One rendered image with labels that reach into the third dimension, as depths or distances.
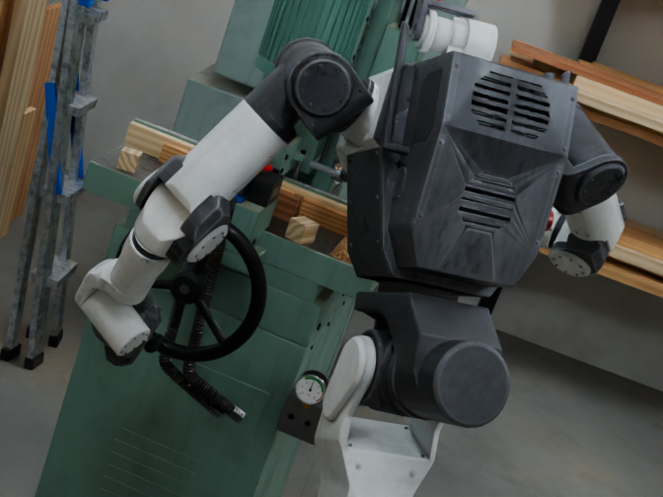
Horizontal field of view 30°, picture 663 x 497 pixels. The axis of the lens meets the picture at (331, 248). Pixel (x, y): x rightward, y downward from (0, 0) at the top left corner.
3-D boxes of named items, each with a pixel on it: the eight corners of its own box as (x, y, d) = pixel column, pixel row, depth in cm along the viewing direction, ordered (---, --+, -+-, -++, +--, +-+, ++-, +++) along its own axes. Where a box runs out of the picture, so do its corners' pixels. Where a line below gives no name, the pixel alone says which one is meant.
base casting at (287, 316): (101, 262, 245) (112, 221, 242) (194, 200, 299) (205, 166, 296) (309, 348, 240) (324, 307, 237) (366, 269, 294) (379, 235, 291)
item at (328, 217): (158, 161, 253) (163, 143, 252) (161, 160, 255) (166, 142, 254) (427, 269, 246) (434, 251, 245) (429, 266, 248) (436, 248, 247)
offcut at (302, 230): (299, 245, 235) (306, 226, 233) (284, 236, 237) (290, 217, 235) (313, 243, 238) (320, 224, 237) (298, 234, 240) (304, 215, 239)
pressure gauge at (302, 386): (286, 406, 237) (300, 369, 234) (291, 398, 240) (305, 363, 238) (317, 419, 236) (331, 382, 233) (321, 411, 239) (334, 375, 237)
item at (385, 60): (363, 93, 259) (387, 25, 254) (371, 87, 267) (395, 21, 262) (401, 106, 258) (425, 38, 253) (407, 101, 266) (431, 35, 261)
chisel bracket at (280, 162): (241, 176, 246) (254, 136, 243) (259, 163, 259) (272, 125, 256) (274, 189, 245) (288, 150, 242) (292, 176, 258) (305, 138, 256)
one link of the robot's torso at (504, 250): (588, 318, 169) (626, 66, 173) (365, 270, 157) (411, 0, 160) (480, 313, 197) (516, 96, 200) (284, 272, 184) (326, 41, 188)
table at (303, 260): (58, 197, 233) (66, 169, 231) (120, 167, 261) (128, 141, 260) (356, 319, 226) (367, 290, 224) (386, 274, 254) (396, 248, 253)
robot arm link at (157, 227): (138, 316, 186) (183, 245, 172) (94, 266, 187) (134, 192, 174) (185, 285, 193) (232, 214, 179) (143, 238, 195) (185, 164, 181)
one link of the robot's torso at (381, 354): (462, 426, 175) (475, 343, 176) (376, 412, 170) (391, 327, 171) (420, 416, 187) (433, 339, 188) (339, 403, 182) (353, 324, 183)
